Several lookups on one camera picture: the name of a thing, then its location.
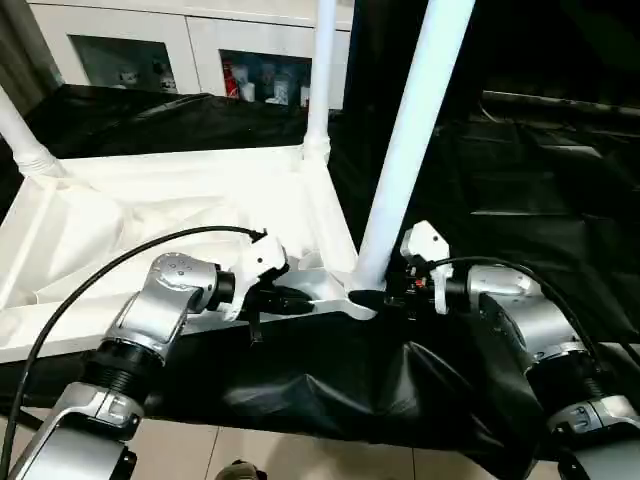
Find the white plastic table top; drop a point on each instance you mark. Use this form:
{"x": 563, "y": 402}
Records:
{"x": 150, "y": 200}

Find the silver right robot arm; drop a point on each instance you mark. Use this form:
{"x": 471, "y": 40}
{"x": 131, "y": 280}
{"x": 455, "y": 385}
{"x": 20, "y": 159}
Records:
{"x": 530, "y": 320}

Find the black mat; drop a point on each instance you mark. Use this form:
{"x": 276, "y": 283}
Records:
{"x": 320, "y": 390}

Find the long black bar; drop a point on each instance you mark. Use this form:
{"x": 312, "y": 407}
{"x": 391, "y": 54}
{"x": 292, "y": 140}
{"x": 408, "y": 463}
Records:
{"x": 565, "y": 103}

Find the white cabinet with glass doors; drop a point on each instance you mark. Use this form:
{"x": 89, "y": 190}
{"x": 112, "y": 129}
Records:
{"x": 200, "y": 40}

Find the black case with yellow label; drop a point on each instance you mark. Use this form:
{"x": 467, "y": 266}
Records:
{"x": 540, "y": 45}

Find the grey curtain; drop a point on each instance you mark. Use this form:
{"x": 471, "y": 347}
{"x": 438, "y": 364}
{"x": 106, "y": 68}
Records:
{"x": 25, "y": 50}

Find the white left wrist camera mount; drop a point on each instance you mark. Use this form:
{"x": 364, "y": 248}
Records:
{"x": 258, "y": 262}

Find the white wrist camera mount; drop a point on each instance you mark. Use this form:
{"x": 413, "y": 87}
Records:
{"x": 258, "y": 262}
{"x": 425, "y": 245}

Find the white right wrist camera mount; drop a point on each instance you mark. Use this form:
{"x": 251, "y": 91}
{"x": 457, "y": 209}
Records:
{"x": 425, "y": 245}

